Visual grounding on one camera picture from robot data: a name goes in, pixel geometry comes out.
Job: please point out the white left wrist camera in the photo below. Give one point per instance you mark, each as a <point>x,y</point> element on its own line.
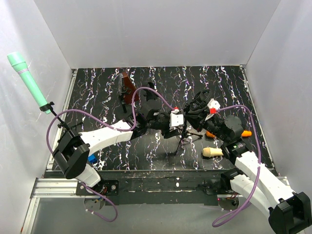
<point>176,118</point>

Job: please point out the black tripod microphone stand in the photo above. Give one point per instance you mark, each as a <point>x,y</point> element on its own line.
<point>200,97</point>

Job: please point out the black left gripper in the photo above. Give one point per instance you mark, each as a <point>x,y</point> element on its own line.
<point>168,133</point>

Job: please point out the black round-base stand front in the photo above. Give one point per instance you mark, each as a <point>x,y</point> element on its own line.
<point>125,98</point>

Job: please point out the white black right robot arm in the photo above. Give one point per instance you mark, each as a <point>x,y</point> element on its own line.
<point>288,212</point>

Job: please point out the mint green microphone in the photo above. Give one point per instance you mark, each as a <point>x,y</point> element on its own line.
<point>18,63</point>

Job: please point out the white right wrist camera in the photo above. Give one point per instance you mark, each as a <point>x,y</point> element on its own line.
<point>213,106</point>

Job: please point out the beige microphone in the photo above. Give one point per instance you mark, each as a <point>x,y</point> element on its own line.
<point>211,152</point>

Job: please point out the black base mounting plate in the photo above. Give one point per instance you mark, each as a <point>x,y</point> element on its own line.
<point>166,187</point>

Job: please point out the black marble pattern mat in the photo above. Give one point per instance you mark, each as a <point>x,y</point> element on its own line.
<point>95,91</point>

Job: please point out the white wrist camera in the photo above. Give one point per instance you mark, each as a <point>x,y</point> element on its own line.
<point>176,118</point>
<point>213,106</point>

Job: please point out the brown wooden metronome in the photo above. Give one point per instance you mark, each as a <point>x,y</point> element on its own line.
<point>124,80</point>

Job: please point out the orange microphone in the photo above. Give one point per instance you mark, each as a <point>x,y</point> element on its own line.
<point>244,134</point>

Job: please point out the black round-base stand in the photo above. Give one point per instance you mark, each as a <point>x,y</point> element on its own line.
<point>125,98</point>
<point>150,106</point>

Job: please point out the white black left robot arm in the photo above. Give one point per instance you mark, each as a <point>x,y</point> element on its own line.
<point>74,148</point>

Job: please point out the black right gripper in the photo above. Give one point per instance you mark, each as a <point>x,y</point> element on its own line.
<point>194,118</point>

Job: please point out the blue white cube toy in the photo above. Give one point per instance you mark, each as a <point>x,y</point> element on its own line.
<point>92,159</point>

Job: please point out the black tripod stand at left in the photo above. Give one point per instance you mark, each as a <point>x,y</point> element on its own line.
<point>61,119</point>

